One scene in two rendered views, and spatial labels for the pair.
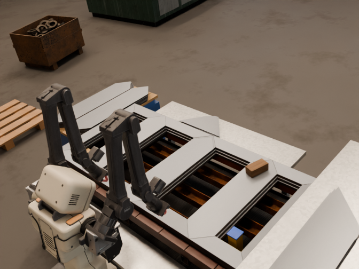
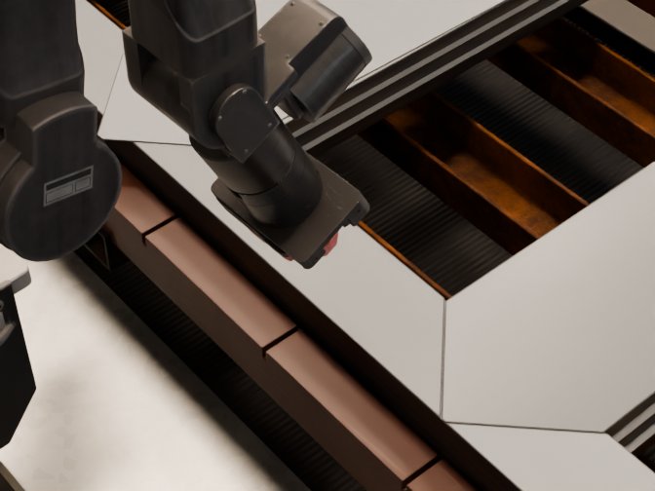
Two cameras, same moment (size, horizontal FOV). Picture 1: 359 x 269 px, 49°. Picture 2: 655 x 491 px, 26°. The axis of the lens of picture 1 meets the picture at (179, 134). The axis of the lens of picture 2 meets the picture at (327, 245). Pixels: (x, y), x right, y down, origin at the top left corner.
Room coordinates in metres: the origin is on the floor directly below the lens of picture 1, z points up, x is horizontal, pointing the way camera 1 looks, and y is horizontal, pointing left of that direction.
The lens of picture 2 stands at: (0.63, 0.09, 1.78)
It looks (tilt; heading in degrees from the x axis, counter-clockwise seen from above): 47 degrees down; 2
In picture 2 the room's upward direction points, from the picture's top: straight up
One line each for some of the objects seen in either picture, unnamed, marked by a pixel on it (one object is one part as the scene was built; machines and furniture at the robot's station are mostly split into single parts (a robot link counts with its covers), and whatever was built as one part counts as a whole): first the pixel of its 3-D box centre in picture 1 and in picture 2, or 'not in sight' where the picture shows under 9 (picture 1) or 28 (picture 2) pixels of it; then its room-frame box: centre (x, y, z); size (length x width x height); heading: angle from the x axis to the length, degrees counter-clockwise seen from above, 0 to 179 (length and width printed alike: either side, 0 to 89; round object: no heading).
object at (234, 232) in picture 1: (235, 234); not in sight; (1.28, -0.20, 0.88); 0.06 x 0.06 x 0.02; 43
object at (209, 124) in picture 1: (203, 123); not in sight; (2.44, -0.19, 0.77); 0.45 x 0.20 x 0.04; 43
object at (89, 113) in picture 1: (104, 106); not in sight; (2.80, 0.56, 0.82); 0.80 x 0.40 x 0.06; 133
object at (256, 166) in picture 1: (256, 167); not in sight; (1.72, -0.41, 0.89); 0.12 x 0.06 x 0.05; 115
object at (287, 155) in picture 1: (220, 133); not in sight; (2.33, -0.29, 0.74); 1.20 x 0.26 x 0.03; 43
